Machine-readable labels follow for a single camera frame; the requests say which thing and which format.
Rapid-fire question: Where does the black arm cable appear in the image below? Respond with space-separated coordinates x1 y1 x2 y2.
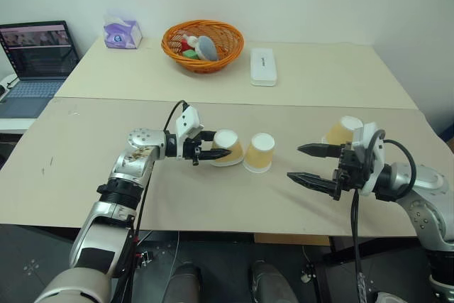
116 99 189 303
350 128 418 303

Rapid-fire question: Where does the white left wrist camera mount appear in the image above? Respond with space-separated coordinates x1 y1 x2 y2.
175 105 204 159

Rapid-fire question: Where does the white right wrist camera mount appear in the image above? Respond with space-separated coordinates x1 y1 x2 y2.
350 121 387 198

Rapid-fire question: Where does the purple tissue box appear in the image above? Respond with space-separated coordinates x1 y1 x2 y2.
103 8 144 50

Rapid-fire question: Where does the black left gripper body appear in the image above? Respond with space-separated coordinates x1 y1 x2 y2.
183 128 205 167

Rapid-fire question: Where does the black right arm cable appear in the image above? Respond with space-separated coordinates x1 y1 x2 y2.
350 128 418 303

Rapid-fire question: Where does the orange woven basket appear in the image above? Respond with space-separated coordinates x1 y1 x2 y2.
161 19 246 75

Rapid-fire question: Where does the dark rounded robot foot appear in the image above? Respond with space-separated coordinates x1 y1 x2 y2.
249 259 296 303
165 261 204 303

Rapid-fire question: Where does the white oblong case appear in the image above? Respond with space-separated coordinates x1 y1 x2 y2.
249 47 279 87

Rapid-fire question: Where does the tan paper cup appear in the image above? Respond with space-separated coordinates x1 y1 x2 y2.
209 129 246 167
321 115 365 146
242 132 277 175

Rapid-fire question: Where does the white device with black cable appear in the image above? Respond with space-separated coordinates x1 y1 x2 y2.
0 73 19 104

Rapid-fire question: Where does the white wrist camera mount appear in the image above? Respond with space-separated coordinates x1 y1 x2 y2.
350 121 387 198
175 105 204 159

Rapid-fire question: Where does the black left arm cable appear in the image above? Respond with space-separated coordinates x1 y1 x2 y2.
116 99 189 303

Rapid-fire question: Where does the thin white floor cable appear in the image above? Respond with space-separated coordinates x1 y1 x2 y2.
169 231 182 285

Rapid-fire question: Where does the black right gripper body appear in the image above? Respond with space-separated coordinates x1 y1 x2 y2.
331 141 370 201

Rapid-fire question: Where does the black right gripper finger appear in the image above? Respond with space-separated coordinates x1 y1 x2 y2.
286 172 338 195
297 143 343 160

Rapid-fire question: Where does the black table frame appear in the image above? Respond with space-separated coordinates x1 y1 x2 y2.
328 235 426 265

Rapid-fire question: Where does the open dark laptop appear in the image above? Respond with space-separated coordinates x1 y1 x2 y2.
0 20 81 119

